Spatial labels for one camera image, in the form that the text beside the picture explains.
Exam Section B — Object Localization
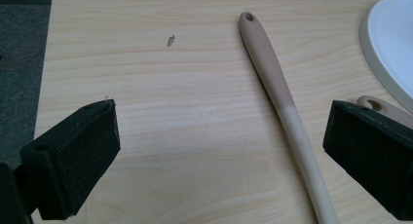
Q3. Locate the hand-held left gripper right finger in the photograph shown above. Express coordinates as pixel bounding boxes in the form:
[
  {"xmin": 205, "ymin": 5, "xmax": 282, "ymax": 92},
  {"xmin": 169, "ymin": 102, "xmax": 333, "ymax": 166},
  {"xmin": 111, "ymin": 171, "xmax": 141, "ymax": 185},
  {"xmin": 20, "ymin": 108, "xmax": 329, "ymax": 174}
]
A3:
[{"xmin": 322, "ymin": 99, "xmax": 413, "ymax": 222}]

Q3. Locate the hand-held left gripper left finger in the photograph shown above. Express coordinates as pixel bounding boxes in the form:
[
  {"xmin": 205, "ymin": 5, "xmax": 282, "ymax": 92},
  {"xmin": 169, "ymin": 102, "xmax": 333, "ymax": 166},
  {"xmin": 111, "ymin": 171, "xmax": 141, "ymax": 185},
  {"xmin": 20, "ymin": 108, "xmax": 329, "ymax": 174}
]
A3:
[{"xmin": 19, "ymin": 98, "xmax": 122, "ymax": 221}]

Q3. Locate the beige slotted spatula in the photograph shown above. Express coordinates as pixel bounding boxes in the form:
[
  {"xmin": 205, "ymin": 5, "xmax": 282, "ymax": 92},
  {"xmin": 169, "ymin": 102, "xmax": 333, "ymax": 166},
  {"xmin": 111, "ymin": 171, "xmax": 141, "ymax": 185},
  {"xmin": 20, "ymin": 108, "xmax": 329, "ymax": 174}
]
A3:
[{"xmin": 356, "ymin": 94, "xmax": 413, "ymax": 130}]

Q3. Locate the white utensil rack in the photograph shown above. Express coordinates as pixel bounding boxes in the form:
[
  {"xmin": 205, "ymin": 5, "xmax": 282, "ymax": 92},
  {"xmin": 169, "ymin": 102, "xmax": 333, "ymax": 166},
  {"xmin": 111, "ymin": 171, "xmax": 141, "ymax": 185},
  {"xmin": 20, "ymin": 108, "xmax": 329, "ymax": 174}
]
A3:
[{"xmin": 358, "ymin": 0, "xmax": 413, "ymax": 114}]

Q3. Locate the beige perforated skimmer spoon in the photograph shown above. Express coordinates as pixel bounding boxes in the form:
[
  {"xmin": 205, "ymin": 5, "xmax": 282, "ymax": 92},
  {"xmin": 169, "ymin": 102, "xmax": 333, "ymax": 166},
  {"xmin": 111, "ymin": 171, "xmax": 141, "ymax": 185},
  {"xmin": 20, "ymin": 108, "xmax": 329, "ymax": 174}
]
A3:
[{"xmin": 238, "ymin": 11, "xmax": 340, "ymax": 224}]

